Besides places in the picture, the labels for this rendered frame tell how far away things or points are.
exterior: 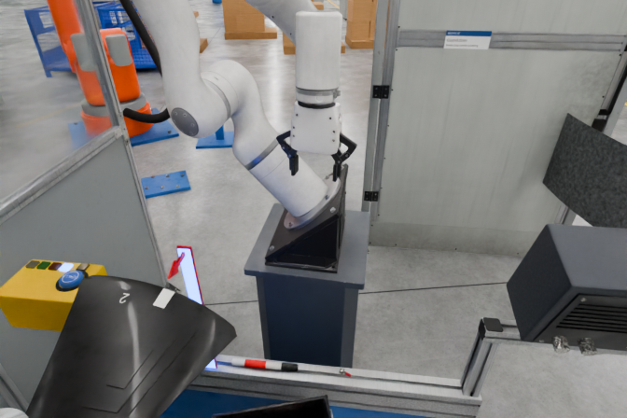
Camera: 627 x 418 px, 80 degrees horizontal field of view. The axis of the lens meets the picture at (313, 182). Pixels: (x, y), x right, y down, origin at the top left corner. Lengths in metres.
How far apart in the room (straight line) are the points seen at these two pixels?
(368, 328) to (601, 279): 1.52
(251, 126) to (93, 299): 0.50
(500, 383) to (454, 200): 0.94
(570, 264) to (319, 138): 0.46
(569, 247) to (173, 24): 0.79
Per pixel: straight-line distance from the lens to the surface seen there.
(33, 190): 1.45
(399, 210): 2.32
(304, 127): 0.75
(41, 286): 0.90
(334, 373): 0.88
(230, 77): 0.92
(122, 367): 0.54
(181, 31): 0.86
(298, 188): 0.92
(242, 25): 9.49
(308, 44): 0.70
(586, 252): 0.67
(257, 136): 0.89
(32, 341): 1.57
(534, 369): 2.16
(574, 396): 2.15
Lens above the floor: 1.60
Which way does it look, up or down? 31 degrees down
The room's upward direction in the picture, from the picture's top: straight up
